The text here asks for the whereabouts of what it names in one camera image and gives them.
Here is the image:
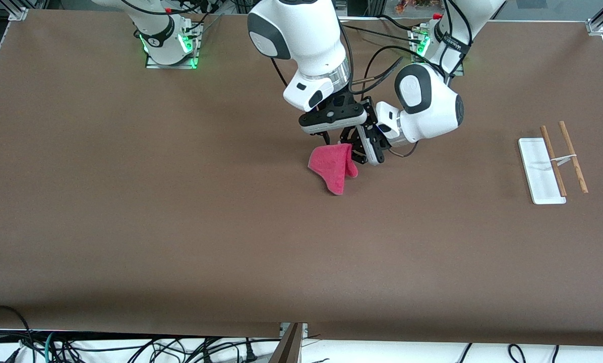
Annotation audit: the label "pink microfibre towel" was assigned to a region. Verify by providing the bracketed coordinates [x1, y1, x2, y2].
[308, 143, 358, 196]

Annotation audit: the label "white rack base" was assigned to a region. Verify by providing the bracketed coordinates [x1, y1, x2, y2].
[518, 137, 567, 205]

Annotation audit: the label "orange background items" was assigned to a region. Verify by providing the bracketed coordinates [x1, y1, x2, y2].
[394, 0, 446, 14]

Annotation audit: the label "table cover sheet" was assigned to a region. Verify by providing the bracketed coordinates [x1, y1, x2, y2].
[0, 9, 603, 347]

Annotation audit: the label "black table cable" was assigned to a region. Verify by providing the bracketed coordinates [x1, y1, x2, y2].
[376, 14, 422, 31]
[353, 25, 417, 43]

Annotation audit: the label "black arm base cable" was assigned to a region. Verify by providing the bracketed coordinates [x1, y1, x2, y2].
[179, 4, 222, 32]

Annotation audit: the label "metal post bracket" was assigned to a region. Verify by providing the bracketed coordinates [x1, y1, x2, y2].
[279, 323, 309, 340]

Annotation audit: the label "brown table post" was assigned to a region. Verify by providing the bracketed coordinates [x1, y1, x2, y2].
[268, 323, 303, 363]

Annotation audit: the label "thick black floor cable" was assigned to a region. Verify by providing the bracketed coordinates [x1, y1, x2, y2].
[0, 305, 36, 363]

